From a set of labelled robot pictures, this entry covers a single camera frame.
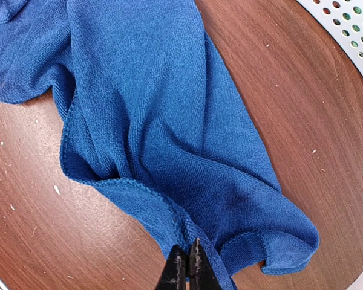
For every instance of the light blue plastic basket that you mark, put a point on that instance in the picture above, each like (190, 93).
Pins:
(343, 20)

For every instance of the blue towel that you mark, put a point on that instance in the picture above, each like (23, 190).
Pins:
(154, 122)

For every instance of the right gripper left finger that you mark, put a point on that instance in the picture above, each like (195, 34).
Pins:
(173, 276)

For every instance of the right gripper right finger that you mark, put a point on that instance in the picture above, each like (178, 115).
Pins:
(201, 274)

